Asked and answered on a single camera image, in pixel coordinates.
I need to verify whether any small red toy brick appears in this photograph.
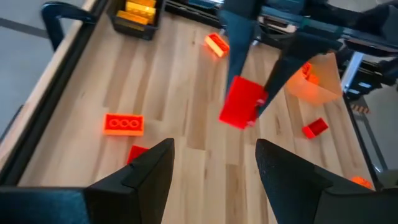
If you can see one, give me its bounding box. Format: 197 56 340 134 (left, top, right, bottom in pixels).
126 144 150 165

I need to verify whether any silver frame bracket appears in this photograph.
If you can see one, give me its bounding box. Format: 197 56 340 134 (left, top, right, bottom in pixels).
340 51 364 94

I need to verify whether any black mesh basket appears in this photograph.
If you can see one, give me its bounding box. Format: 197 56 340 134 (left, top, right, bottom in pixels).
107 0 165 41

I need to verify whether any orange translucent bin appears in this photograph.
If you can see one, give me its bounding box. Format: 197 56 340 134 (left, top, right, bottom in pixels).
285 52 343 105

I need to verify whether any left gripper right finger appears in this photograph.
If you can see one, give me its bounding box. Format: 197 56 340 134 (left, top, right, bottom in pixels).
254 138 334 224

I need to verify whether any dark curved frame handle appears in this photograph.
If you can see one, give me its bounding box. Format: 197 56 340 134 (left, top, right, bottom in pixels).
41 1 98 52

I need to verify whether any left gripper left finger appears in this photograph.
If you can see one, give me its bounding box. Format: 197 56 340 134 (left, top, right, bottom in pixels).
83 138 175 224

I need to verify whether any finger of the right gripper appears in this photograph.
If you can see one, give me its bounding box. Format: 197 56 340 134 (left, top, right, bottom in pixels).
257 30 343 116
217 10 261 91

